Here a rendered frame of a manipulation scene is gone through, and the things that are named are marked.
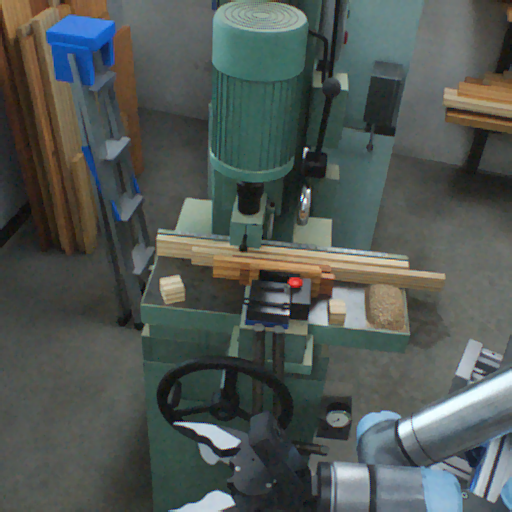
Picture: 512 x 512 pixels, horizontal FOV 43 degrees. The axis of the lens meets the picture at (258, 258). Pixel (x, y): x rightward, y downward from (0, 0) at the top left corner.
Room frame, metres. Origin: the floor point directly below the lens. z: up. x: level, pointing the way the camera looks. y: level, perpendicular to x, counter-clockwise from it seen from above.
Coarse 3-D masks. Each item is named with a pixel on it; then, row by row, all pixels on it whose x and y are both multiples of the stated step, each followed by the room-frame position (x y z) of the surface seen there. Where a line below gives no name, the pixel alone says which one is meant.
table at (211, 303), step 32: (160, 256) 1.22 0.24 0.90; (160, 288) 1.11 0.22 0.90; (192, 288) 1.12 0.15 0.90; (224, 288) 1.13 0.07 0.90; (352, 288) 1.16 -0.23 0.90; (160, 320) 1.05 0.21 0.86; (192, 320) 1.04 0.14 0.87; (224, 320) 1.04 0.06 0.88; (320, 320) 1.05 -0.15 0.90; (352, 320) 1.05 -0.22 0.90
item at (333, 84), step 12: (324, 84) 1.10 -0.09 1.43; (336, 84) 1.10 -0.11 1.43; (336, 96) 1.10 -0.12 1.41; (324, 108) 1.15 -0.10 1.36; (324, 120) 1.18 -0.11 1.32; (324, 132) 1.21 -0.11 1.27; (312, 156) 1.33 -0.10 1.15; (324, 156) 1.33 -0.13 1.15; (312, 168) 1.31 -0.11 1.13; (324, 168) 1.31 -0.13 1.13
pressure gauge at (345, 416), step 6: (336, 402) 0.99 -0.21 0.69; (330, 408) 0.98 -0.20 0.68; (336, 408) 0.97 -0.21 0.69; (342, 408) 0.97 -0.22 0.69; (348, 408) 0.98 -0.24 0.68; (330, 414) 0.97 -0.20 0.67; (336, 414) 0.97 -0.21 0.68; (342, 414) 0.97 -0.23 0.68; (348, 414) 0.96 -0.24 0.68; (330, 420) 0.97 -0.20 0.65; (336, 420) 0.97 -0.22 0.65; (342, 420) 0.97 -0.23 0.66; (348, 420) 0.97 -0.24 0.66; (336, 426) 0.97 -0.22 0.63; (342, 426) 0.96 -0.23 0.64
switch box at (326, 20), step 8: (328, 0) 1.47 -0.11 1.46; (344, 0) 1.47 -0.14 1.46; (328, 8) 1.47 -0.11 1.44; (344, 8) 1.47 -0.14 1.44; (320, 16) 1.47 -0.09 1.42; (328, 16) 1.47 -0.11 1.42; (344, 16) 1.47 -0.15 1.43; (320, 24) 1.47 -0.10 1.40; (328, 24) 1.47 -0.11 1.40; (344, 24) 1.47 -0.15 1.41; (320, 32) 1.47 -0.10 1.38; (328, 32) 1.47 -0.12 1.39; (344, 32) 1.47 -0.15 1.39; (320, 40) 1.47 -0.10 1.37; (328, 40) 1.47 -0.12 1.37; (336, 40) 1.47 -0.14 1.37; (320, 48) 1.47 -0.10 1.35; (336, 48) 1.47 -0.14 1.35; (320, 56) 1.47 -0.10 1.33; (328, 56) 1.47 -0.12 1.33; (336, 56) 1.47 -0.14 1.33
